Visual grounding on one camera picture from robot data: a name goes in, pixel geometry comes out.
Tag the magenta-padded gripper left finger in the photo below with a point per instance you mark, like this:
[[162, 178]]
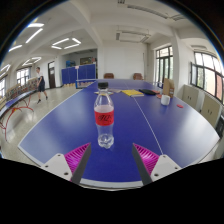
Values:
[[60, 165]]

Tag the black pouch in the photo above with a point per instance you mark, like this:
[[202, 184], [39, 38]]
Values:
[[146, 91]]

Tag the brown cardboard box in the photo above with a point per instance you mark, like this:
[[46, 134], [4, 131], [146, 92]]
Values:
[[168, 87]]

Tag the clear red-labelled drink bottle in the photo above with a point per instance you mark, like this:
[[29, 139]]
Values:
[[104, 116]]

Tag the dark door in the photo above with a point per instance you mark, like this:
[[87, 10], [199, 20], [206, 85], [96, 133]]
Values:
[[51, 75]]

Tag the ceiling light strips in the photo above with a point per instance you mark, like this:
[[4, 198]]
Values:
[[66, 43]]

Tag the blue folding partition panels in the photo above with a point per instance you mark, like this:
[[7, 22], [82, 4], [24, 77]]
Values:
[[78, 74]]

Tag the beige floor cabinet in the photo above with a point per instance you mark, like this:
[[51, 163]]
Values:
[[190, 96], [210, 110]]

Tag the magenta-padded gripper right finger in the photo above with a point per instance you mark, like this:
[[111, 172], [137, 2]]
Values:
[[163, 166]]

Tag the wide black-framed window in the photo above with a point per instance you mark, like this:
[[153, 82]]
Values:
[[208, 75]]

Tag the blue table with red legs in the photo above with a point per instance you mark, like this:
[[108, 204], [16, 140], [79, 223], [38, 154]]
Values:
[[15, 101]]

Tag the tall black-framed glass doors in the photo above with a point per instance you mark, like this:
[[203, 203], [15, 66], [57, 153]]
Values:
[[164, 65]]

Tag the ceiling air conditioner unit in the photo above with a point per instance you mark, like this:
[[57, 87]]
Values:
[[132, 36], [150, 10]]

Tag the flat round red coaster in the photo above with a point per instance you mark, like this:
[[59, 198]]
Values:
[[180, 106]]

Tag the yellow book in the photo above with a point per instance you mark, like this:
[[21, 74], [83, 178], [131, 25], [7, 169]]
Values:
[[132, 93]]

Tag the small grey book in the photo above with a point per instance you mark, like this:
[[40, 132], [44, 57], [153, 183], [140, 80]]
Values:
[[115, 90]]

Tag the person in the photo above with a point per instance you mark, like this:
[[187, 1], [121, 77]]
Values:
[[41, 83]]

